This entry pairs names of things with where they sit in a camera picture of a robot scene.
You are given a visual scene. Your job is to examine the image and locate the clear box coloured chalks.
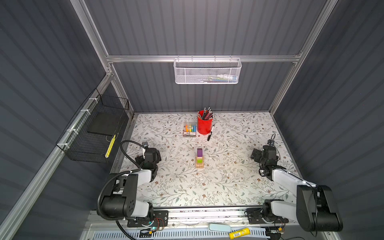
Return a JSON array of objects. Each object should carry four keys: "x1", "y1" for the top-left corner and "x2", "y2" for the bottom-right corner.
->
[{"x1": 183, "y1": 122, "x2": 197, "y2": 137}]

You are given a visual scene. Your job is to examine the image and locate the black wire wall basket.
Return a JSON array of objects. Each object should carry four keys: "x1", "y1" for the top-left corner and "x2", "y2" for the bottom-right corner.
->
[{"x1": 57, "y1": 91, "x2": 130, "y2": 164}]

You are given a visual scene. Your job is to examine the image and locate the red pencil cup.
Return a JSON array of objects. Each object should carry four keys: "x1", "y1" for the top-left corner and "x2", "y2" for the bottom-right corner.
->
[{"x1": 197, "y1": 110, "x2": 213, "y2": 135}]

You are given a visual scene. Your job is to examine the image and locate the yellow glue stick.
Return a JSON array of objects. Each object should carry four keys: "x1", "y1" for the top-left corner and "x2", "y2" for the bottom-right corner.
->
[{"x1": 229, "y1": 228, "x2": 251, "y2": 240}]

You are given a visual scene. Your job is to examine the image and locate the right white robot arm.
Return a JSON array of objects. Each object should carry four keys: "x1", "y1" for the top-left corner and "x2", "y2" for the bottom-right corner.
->
[{"x1": 251, "y1": 144, "x2": 344, "y2": 232}]

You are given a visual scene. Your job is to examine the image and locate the white vented cable duct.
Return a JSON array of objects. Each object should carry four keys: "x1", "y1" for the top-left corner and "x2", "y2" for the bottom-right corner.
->
[{"x1": 92, "y1": 227, "x2": 271, "y2": 240}]

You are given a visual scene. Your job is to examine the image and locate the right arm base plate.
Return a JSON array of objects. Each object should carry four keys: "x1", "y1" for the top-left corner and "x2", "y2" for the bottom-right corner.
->
[{"x1": 244, "y1": 208, "x2": 289, "y2": 225}]

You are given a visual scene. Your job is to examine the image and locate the white wire mesh basket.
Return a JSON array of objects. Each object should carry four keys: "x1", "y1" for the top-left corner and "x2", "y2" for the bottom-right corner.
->
[{"x1": 173, "y1": 58, "x2": 242, "y2": 85}]

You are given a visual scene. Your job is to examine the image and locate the wood block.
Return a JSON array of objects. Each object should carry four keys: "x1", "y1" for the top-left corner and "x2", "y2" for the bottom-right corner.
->
[{"x1": 195, "y1": 157, "x2": 204, "y2": 169}]

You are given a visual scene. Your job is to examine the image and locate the light blue eraser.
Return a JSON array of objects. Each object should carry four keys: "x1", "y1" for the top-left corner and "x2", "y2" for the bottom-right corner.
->
[{"x1": 208, "y1": 223, "x2": 232, "y2": 233}]

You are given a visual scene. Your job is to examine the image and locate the yellow ruler in basket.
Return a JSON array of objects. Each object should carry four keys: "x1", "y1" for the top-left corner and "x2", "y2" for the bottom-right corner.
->
[{"x1": 105, "y1": 135, "x2": 116, "y2": 159}]

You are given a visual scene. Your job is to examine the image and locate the black corrugated cable hose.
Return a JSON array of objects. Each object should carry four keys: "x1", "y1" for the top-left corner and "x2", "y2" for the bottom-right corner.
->
[{"x1": 96, "y1": 140, "x2": 148, "y2": 221}]

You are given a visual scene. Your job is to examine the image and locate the black marker pen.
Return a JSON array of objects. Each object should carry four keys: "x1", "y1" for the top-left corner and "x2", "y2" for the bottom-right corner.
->
[{"x1": 207, "y1": 125, "x2": 215, "y2": 142}]

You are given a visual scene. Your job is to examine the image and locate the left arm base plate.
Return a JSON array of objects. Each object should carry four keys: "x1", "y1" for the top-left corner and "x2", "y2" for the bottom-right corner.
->
[{"x1": 127, "y1": 210, "x2": 169, "y2": 228}]

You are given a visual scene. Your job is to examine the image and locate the purple block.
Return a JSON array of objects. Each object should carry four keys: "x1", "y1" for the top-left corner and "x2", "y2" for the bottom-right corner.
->
[{"x1": 197, "y1": 148, "x2": 203, "y2": 158}]

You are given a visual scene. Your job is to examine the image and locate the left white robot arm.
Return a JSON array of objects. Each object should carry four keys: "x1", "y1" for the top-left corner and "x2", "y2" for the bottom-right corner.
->
[{"x1": 97, "y1": 148, "x2": 161, "y2": 222}]

